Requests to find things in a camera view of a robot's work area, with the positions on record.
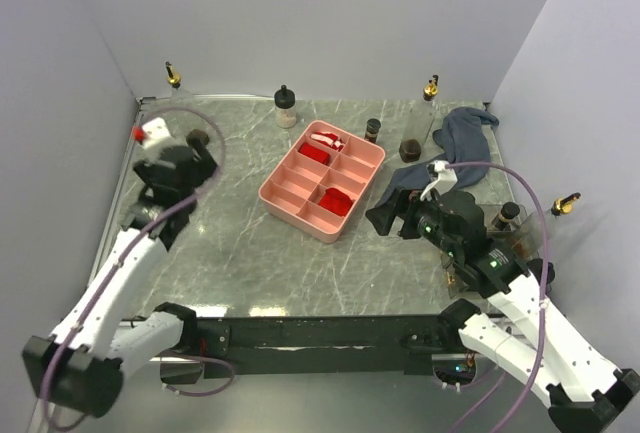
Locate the black table front rail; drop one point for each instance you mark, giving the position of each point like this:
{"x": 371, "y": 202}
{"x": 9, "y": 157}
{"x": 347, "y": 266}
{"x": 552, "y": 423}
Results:
{"x": 335, "y": 344}

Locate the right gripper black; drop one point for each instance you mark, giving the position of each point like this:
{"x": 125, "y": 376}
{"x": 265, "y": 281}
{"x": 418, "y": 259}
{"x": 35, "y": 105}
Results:
{"x": 382, "y": 217}

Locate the oil bottle gold spout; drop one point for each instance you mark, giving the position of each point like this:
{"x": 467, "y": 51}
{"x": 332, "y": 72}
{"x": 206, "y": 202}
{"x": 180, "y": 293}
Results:
{"x": 527, "y": 239}

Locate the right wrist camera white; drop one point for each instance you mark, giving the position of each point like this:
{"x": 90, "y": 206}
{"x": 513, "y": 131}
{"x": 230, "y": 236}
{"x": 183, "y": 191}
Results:
{"x": 443, "y": 179}

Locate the red folded cloth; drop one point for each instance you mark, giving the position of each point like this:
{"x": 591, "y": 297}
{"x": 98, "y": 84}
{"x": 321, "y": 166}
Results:
{"x": 315, "y": 154}

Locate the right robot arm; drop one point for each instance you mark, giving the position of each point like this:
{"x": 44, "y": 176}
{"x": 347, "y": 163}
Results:
{"x": 582, "y": 390}

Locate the red white striped cloth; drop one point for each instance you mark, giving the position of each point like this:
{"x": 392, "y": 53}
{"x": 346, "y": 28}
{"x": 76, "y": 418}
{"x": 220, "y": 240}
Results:
{"x": 328, "y": 139}

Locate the blue grey towel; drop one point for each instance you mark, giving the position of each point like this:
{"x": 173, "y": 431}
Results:
{"x": 461, "y": 139}

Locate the clear acrylic organizer rack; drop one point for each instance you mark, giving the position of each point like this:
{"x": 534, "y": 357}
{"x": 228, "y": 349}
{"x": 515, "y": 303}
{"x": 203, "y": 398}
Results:
{"x": 454, "y": 285}

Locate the spice shaker black cap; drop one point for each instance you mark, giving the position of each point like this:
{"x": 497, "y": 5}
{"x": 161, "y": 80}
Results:
{"x": 373, "y": 126}
{"x": 506, "y": 215}

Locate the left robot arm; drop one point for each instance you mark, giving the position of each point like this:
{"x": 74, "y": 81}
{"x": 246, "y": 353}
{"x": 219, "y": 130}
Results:
{"x": 83, "y": 363}

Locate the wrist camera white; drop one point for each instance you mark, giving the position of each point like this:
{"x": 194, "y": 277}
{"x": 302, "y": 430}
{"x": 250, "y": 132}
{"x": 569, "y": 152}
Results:
{"x": 443, "y": 179}
{"x": 153, "y": 136}

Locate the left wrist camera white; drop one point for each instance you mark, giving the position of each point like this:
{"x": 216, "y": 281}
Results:
{"x": 153, "y": 136}

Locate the pink divided tray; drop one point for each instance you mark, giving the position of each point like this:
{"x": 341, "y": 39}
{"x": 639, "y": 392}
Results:
{"x": 293, "y": 189}

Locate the red knitted cloth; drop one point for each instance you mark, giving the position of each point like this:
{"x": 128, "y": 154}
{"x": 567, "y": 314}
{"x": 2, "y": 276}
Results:
{"x": 336, "y": 202}

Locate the salt jar black lid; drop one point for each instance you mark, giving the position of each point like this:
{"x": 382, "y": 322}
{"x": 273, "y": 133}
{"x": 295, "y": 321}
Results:
{"x": 285, "y": 101}

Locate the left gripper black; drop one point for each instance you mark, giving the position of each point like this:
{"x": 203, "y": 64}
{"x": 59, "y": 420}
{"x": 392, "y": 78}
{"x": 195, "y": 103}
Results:
{"x": 204, "y": 166}

